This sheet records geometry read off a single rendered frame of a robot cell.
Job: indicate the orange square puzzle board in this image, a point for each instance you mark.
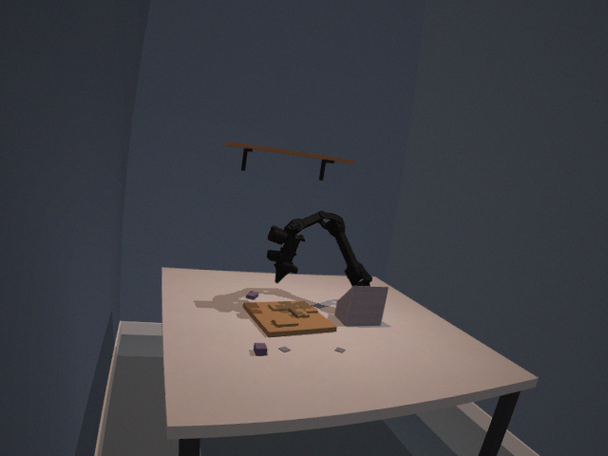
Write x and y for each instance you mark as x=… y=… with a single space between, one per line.
x=283 y=318

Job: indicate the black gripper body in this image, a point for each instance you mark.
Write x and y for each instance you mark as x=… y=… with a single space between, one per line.
x=287 y=264

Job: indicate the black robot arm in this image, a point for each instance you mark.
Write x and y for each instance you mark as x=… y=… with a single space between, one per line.
x=336 y=227

